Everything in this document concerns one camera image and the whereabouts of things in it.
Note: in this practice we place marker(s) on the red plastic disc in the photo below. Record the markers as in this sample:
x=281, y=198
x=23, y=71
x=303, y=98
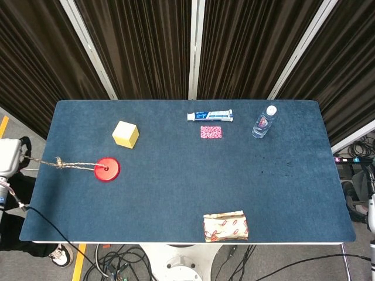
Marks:
x=112, y=175

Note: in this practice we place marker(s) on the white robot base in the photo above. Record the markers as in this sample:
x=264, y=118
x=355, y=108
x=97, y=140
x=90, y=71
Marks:
x=181, y=260

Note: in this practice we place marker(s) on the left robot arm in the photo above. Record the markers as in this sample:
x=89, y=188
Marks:
x=2, y=193

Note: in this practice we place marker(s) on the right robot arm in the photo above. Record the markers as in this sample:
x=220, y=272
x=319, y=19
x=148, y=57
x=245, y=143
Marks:
x=372, y=222

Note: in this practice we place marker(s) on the white blue toothpaste tube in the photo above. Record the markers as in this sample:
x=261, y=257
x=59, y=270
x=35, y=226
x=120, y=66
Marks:
x=211, y=116

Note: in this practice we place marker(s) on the blue fabric table mat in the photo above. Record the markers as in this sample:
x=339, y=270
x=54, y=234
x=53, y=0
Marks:
x=181, y=181

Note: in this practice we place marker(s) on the yellow foam cube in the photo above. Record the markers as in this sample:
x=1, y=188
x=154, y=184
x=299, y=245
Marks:
x=125, y=134

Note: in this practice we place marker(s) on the clear plastic water bottle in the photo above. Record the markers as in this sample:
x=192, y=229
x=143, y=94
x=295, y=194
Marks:
x=263, y=124

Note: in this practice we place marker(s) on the dark brown curtain panel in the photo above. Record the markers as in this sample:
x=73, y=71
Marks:
x=246, y=49
x=146, y=49
x=348, y=67
x=35, y=64

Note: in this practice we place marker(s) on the black power strip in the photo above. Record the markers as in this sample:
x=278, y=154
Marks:
x=353, y=160

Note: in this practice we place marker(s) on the black white sneaker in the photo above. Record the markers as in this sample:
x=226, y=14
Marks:
x=61, y=255

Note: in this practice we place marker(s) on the black trouser leg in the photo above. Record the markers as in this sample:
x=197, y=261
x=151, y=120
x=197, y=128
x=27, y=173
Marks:
x=17, y=234

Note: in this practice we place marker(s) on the white partition frame post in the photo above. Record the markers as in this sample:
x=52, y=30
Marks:
x=195, y=49
x=351, y=136
x=88, y=47
x=301, y=49

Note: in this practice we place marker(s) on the white table frame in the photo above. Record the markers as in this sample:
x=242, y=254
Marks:
x=345, y=260

